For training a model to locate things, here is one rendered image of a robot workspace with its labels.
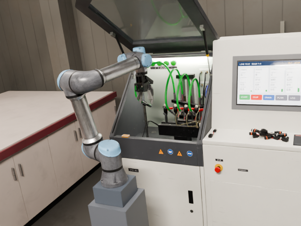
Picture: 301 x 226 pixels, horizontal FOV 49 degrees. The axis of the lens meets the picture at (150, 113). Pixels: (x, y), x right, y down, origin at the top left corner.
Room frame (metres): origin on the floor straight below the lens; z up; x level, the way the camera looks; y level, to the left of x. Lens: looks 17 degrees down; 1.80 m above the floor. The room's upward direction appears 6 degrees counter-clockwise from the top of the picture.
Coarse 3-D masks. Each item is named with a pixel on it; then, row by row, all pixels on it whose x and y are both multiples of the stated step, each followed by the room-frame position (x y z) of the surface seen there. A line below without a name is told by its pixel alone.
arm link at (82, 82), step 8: (136, 56) 1.83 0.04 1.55; (144, 56) 1.82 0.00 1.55; (120, 64) 1.74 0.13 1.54; (128, 64) 1.76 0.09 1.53; (136, 64) 1.79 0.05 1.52; (144, 64) 1.81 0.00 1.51; (80, 72) 1.62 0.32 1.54; (88, 72) 1.62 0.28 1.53; (96, 72) 1.63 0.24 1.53; (104, 72) 1.66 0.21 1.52; (112, 72) 1.68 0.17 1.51; (120, 72) 1.72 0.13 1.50; (128, 72) 1.76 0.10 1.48; (72, 80) 1.60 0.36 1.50; (80, 80) 1.59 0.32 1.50; (88, 80) 1.59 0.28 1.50; (96, 80) 1.60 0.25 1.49; (104, 80) 1.63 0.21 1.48; (72, 88) 1.61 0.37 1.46; (80, 88) 1.59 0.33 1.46; (88, 88) 1.59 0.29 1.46; (96, 88) 1.62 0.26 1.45
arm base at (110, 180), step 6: (120, 168) 1.62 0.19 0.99; (102, 174) 1.64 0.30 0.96; (108, 174) 1.60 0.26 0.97; (114, 174) 1.60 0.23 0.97; (120, 174) 1.61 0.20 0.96; (126, 174) 1.66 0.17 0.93; (102, 180) 1.64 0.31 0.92; (108, 180) 1.59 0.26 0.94; (114, 180) 1.59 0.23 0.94; (120, 180) 1.60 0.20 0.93; (126, 180) 1.63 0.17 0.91; (108, 186) 1.59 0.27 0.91; (114, 186) 1.58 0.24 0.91; (120, 186) 1.59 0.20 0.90
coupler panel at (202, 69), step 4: (204, 64) 2.45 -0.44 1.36; (200, 68) 2.46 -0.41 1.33; (204, 68) 2.45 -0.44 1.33; (208, 68) 2.43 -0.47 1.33; (200, 72) 2.43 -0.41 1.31; (204, 72) 2.45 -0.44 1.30; (208, 72) 2.44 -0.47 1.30; (200, 76) 2.46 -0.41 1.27; (208, 76) 2.44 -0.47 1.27; (200, 80) 2.47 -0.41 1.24; (208, 80) 2.44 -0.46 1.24; (200, 84) 2.47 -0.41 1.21; (200, 88) 2.47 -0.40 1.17; (204, 88) 2.45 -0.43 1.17; (200, 92) 2.47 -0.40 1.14; (204, 100) 2.46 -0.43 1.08
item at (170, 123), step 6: (162, 126) 2.27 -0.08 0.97; (168, 126) 2.25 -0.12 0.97; (174, 126) 2.23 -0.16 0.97; (180, 126) 2.21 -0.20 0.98; (186, 126) 2.18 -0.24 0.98; (198, 126) 2.16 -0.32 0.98; (162, 132) 2.27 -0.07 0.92; (168, 132) 2.25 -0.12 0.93; (174, 132) 2.23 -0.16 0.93; (180, 132) 2.21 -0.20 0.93; (186, 132) 2.18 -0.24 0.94; (192, 132) 2.16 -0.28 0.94; (174, 138) 2.23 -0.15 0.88; (180, 138) 2.21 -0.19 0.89; (186, 138) 2.19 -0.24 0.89
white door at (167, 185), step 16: (128, 160) 2.17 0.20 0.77; (144, 160) 2.12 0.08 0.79; (144, 176) 2.12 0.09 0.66; (160, 176) 2.06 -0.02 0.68; (176, 176) 2.01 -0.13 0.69; (192, 176) 1.95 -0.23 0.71; (160, 192) 2.07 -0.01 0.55; (176, 192) 2.01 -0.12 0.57; (192, 192) 1.95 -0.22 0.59; (160, 208) 2.07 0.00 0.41; (176, 208) 2.02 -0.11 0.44; (192, 208) 1.96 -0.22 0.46; (160, 224) 2.08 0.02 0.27; (176, 224) 2.02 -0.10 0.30; (192, 224) 1.97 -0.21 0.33
